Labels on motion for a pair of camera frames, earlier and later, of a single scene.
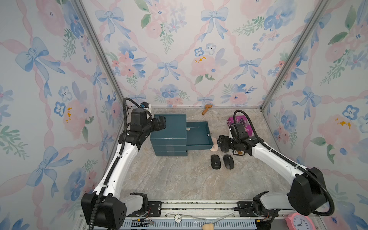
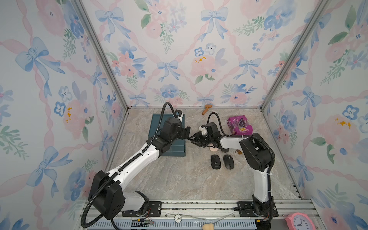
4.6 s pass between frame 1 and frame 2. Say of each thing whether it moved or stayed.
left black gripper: moved
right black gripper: moved
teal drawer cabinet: stayed
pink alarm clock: stayed
